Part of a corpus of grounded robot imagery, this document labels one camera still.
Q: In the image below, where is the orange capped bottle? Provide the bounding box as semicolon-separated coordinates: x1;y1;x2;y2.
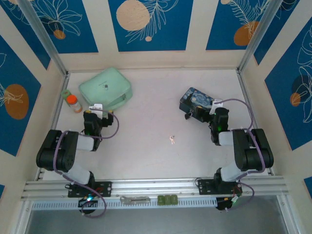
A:
66;95;83;114

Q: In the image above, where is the mint green zip pouch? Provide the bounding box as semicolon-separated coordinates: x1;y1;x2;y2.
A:
78;67;134;113

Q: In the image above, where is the silver metal tool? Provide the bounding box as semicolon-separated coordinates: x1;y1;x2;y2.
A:
119;195;152;205

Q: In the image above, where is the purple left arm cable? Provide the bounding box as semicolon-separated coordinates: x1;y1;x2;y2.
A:
53;108;120;219

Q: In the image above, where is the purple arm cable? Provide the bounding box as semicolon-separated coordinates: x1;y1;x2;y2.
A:
53;108;120;219
214;97;266;213

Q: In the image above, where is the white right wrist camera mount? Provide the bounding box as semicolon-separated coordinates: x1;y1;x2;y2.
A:
211;98;224;114

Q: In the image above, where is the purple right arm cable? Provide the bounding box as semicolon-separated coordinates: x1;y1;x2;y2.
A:
214;97;266;213

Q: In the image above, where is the aluminium table side rail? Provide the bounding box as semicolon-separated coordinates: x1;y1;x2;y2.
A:
35;72;71;181
235;70;275;176

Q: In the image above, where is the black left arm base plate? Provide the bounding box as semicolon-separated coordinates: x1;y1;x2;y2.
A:
67;180;113;198

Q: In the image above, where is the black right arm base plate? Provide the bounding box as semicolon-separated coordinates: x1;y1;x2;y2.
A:
198;178;243;195

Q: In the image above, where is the aluminium mounting rail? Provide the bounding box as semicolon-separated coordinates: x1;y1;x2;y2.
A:
20;175;289;202

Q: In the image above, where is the aluminium frame post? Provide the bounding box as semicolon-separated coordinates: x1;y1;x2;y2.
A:
236;0;281;74
17;0;70;77

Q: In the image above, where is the white slotted cable duct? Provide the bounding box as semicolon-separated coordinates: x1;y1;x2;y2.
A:
31;196;218;211

